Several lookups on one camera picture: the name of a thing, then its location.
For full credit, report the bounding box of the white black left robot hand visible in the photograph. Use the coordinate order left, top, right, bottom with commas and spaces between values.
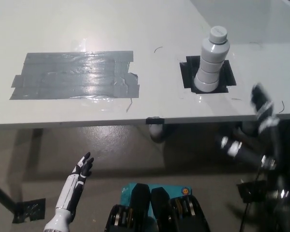
55, 152, 95, 217

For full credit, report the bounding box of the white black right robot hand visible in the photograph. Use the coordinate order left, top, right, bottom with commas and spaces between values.
214, 83, 283, 170

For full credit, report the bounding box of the white ribbed bottle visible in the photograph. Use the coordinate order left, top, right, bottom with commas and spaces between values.
194, 25, 232, 93

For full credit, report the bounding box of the black teal robot torso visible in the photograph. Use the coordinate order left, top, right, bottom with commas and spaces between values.
104, 183, 211, 232

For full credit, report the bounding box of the white cylindrical desk foot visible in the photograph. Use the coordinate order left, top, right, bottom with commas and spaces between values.
148, 123, 170, 144

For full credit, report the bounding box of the black floor tape patch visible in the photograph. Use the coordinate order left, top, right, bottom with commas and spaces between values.
12, 198, 47, 224

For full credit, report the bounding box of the black diagonal metal bar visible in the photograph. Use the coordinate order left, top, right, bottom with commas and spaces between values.
0, 178, 18, 214

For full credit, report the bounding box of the black box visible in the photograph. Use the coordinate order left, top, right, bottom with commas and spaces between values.
236, 180, 268, 204

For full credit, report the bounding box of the black tape square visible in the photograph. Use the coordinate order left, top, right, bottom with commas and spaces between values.
179, 56, 238, 95

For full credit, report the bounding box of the small black tape piece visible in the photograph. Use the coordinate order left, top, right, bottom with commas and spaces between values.
146, 116, 166, 125

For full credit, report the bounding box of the black cable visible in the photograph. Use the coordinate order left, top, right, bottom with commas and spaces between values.
241, 166, 263, 232

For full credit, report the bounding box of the grey duct tape patch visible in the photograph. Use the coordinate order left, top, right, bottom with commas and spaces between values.
9, 50, 142, 101

